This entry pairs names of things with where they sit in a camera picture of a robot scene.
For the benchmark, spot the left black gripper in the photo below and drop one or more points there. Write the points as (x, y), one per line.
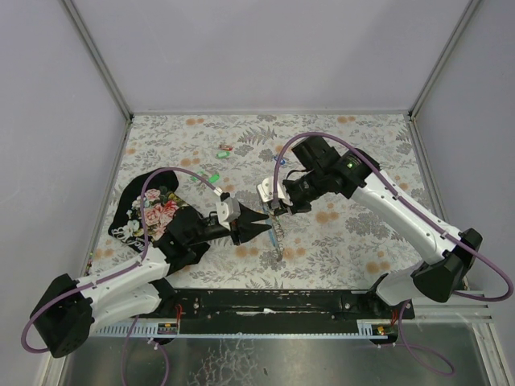
(236, 232)

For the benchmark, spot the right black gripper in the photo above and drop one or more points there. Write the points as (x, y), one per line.
(284, 203)

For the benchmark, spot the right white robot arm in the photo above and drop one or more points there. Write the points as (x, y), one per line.
(447, 253)

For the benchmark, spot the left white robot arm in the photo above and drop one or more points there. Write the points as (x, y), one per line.
(70, 310)

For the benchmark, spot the green key tag middle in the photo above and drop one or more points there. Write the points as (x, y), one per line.
(214, 178)

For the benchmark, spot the green key tag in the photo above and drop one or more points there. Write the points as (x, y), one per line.
(222, 154)
(214, 178)
(199, 174)

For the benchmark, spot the floral table mat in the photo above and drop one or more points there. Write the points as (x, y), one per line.
(337, 245)

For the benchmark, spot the green key tag left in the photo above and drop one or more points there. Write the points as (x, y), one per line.
(199, 174)

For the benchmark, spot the green key tag upper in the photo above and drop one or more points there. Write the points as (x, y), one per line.
(222, 154)

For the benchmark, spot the black floral cloth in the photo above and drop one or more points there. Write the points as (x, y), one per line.
(148, 206)

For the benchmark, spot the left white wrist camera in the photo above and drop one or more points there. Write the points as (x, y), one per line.
(227, 209)

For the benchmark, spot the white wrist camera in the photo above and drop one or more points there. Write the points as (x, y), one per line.
(266, 189)
(227, 209)

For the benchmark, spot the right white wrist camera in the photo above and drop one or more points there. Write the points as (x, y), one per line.
(266, 189)

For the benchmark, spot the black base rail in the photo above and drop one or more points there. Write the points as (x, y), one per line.
(273, 312)

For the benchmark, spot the right white cable duct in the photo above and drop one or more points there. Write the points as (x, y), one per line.
(377, 330)

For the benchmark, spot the white cable duct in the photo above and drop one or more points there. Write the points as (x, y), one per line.
(144, 328)
(377, 330)

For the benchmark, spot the left white cable duct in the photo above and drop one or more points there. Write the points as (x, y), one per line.
(144, 328)

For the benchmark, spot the left aluminium frame post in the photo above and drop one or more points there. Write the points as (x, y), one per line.
(95, 55)

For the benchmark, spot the aluminium frame post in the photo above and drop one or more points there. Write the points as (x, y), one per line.
(452, 42)
(95, 55)

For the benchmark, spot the right aluminium frame post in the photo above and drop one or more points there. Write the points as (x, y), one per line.
(452, 42)

